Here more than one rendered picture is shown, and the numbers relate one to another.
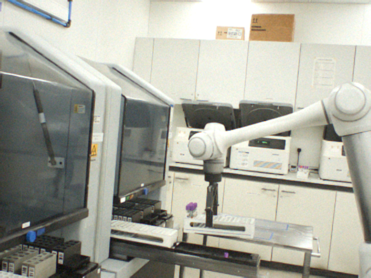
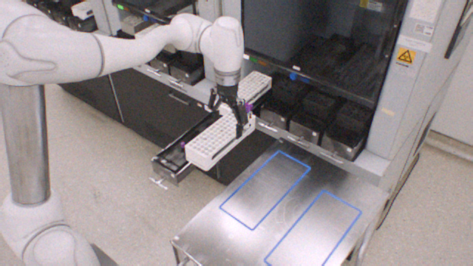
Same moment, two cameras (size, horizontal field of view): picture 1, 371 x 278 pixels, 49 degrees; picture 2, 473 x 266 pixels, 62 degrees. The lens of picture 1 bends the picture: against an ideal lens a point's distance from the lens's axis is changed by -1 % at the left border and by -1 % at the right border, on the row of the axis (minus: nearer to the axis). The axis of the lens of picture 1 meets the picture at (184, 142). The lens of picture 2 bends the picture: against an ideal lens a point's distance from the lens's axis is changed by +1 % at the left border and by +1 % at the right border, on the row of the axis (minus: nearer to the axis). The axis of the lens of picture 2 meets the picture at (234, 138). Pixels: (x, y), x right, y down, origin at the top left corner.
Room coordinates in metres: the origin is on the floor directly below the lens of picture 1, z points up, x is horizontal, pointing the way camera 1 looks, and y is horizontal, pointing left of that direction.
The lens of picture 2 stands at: (2.20, -1.12, 1.88)
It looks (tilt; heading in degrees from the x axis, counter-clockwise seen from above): 43 degrees down; 114
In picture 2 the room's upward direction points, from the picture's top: 2 degrees counter-clockwise
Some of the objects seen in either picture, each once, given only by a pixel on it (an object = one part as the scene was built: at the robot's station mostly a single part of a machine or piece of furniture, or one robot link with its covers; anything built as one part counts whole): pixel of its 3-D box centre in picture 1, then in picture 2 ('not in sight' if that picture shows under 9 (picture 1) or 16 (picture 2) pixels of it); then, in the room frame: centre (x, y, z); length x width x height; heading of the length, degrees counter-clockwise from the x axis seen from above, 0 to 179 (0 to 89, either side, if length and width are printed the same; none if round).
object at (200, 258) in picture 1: (180, 254); (218, 126); (1.64, -0.02, 0.78); 0.73 x 0.14 x 0.09; 75
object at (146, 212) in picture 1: (145, 213); (315, 107); (2.01, 0.16, 0.85); 0.12 x 0.02 x 0.06; 164
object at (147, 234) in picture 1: (140, 234); (243, 95); (1.69, 0.15, 0.83); 0.30 x 0.10 x 0.06; 75
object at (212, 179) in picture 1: (212, 183); (227, 91); (1.74, -0.14, 1.07); 0.08 x 0.07 x 0.09; 166
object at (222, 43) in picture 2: (213, 140); (224, 42); (1.73, -0.12, 1.25); 0.13 x 0.11 x 0.16; 160
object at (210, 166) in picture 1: (213, 166); (227, 73); (1.75, -0.13, 1.14); 0.09 x 0.09 x 0.06
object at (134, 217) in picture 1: (133, 219); (284, 94); (1.86, 0.20, 0.85); 0.12 x 0.02 x 0.06; 165
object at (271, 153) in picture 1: (263, 136); not in sight; (4.13, -0.79, 1.24); 0.62 x 0.56 x 0.69; 165
